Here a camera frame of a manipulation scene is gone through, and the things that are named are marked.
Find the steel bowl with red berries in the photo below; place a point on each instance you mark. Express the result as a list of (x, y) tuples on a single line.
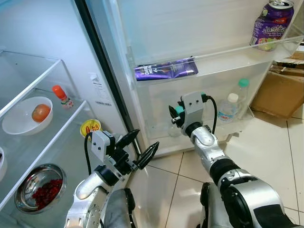
[(26, 183)]

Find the silver fridge door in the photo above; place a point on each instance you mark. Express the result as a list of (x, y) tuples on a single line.
[(166, 23)]

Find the white bowl with tomato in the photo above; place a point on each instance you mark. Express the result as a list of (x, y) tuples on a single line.
[(19, 126)]

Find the purple juice can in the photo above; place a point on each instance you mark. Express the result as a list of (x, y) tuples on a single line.
[(270, 28)]

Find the small orange-capped bottle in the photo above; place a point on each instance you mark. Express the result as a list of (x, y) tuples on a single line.
[(61, 97)]

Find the red tomato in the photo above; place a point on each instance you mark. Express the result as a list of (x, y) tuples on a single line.
[(41, 113)]

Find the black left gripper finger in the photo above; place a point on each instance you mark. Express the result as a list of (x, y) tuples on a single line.
[(147, 156), (127, 140)]

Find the purple chocolate bar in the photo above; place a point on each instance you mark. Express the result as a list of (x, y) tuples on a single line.
[(166, 70)]

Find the clear fridge door shelf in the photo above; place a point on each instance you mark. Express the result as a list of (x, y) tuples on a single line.
[(228, 59), (161, 118)]

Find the white-capped clear water bottle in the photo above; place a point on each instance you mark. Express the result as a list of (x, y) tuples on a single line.
[(228, 111)]

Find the white bowl with sausage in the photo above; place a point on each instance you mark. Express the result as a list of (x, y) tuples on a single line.
[(3, 164)]

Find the large printed cardboard box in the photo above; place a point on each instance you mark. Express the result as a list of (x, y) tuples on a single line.
[(278, 97)]

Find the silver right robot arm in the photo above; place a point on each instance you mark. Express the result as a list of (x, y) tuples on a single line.
[(223, 166)]

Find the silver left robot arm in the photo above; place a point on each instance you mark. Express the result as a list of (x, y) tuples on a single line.
[(90, 185)]

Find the yellow food can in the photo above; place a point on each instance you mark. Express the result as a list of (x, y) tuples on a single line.
[(90, 129)]

